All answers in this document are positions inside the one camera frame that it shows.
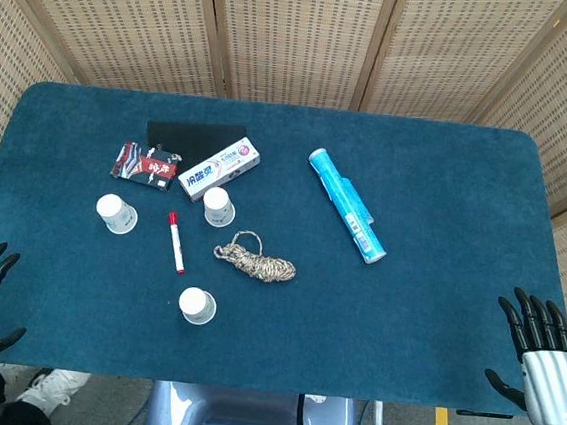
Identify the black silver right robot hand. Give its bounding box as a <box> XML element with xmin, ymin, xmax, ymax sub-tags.
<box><xmin>479</xmin><ymin>284</ymin><xmax>567</xmax><ymax>425</ymax></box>

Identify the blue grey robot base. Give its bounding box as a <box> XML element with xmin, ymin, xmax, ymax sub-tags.
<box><xmin>138</xmin><ymin>378</ymin><xmax>365</xmax><ymax>425</ymax></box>

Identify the white paper cup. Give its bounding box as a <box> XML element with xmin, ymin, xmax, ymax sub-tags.
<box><xmin>199</xmin><ymin>185</ymin><xmax>239</xmax><ymax>230</ymax></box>
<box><xmin>175</xmin><ymin>285</ymin><xmax>220</xmax><ymax>328</ymax></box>
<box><xmin>93</xmin><ymin>192</ymin><xmax>141</xmax><ymax>238</ymax></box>

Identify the white sneaker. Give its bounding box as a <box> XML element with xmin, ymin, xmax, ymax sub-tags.
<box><xmin>17</xmin><ymin>365</ymin><xmax>92</xmax><ymax>420</ymax></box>

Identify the blue felt table cloth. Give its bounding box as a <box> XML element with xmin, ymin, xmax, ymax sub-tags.
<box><xmin>0</xmin><ymin>76</ymin><xmax>567</xmax><ymax>423</ymax></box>

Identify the red white marker pen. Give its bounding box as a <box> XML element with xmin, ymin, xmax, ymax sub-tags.
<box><xmin>161</xmin><ymin>210</ymin><xmax>192</xmax><ymax>276</ymax></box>

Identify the red black snack packet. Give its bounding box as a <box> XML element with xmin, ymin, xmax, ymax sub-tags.
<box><xmin>108</xmin><ymin>140</ymin><xmax>184</xmax><ymax>193</ymax></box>

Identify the blue plastic bag roll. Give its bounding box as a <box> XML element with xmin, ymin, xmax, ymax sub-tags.
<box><xmin>298</xmin><ymin>146</ymin><xmax>398</xmax><ymax>269</ymax></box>

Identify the flat black pouch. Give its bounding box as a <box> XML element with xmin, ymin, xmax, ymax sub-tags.
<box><xmin>143</xmin><ymin>116</ymin><xmax>250</xmax><ymax>166</ymax></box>

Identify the white toothpaste box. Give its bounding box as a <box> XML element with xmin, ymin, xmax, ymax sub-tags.
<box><xmin>174</xmin><ymin>130</ymin><xmax>263</xmax><ymax>210</ymax></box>

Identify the woven bamboo folding screen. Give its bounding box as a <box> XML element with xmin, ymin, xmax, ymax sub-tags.
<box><xmin>0</xmin><ymin>0</ymin><xmax>567</xmax><ymax>301</ymax></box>

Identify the coiled beige rope bundle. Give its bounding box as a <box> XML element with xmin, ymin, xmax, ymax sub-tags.
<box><xmin>210</xmin><ymin>227</ymin><xmax>301</xmax><ymax>287</ymax></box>

